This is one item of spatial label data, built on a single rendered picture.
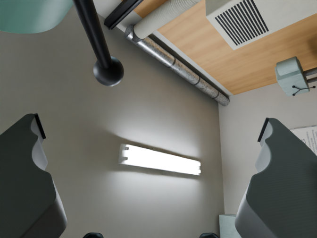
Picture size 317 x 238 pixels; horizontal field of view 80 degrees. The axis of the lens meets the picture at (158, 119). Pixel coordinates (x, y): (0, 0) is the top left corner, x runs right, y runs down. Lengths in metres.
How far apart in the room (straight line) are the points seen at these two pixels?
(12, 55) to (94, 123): 0.73
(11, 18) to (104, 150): 1.50
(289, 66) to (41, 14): 2.17
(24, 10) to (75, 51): 1.59
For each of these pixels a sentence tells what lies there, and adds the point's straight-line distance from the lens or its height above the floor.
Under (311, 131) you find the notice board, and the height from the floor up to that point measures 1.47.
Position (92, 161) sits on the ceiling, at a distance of 1.67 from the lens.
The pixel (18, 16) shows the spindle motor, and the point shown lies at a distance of 0.30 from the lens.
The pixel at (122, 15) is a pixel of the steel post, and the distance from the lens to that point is 2.06.
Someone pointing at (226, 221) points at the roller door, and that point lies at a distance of 3.04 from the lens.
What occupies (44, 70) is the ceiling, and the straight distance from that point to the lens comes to 1.70.
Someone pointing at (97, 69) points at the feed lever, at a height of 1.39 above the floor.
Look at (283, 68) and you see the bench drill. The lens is 2.29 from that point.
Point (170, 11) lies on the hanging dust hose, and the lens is 1.87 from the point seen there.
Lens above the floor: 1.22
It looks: 42 degrees up
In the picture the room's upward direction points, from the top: 106 degrees counter-clockwise
